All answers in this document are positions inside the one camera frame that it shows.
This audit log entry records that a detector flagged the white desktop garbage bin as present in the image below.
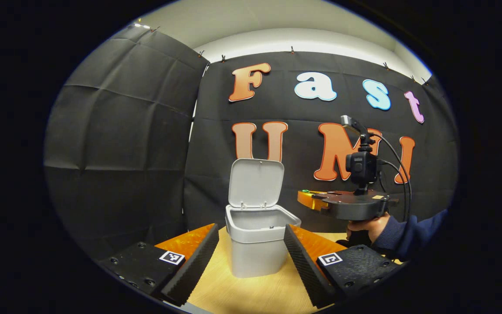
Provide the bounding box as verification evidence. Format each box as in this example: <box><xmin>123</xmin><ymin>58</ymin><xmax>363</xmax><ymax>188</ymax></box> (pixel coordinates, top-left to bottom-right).
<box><xmin>225</xmin><ymin>158</ymin><xmax>302</xmax><ymax>278</ymax></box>

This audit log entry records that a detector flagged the wooden desktop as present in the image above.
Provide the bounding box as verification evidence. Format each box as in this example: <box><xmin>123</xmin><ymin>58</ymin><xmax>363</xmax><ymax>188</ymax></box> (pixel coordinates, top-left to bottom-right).
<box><xmin>181</xmin><ymin>226</ymin><xmax>402</xmax><ymax>314</ymax></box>

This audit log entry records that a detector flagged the black backdrop cloth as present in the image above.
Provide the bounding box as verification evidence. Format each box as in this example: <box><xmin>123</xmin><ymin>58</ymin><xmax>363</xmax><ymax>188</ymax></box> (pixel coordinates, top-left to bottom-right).
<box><xmin>44</xmin><ymin>24</ymin><xmax>458</xmax><ymax>262</ymax></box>

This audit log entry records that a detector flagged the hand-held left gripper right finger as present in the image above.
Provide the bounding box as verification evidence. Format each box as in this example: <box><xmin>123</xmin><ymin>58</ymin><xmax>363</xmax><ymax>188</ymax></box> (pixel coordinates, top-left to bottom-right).
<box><xmin>284</xmin><ymin>224</ymin><xmax>404</xmax><ymax>309</ymax></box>

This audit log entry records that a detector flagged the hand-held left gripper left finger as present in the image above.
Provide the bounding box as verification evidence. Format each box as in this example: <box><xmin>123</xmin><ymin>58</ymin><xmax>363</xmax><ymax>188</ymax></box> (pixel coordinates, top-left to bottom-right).
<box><xmin>98</xmin><ymin>223</ymin><xmax>220</xmax><ymax>307</ymax></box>

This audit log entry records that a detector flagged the black camera cable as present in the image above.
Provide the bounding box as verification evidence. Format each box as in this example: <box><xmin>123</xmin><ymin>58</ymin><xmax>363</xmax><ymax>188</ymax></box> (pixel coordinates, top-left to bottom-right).
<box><xmin>369</xmin><ymin>132</ymin><xmax>412</xmax><ymax>222</ymax></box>
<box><xmin>378</xmin><ymin>159</ymin><xmax>410</xmax><ymax>221</ymax></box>

